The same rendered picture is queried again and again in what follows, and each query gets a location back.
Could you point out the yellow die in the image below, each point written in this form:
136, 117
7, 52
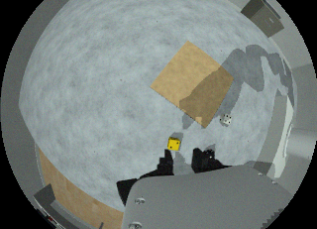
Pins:
173, 143

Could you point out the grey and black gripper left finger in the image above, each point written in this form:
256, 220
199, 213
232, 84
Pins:
165, 167

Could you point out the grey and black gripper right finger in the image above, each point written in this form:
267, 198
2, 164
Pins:
201, 163

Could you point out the tan square mat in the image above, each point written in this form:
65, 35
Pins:
194, 82

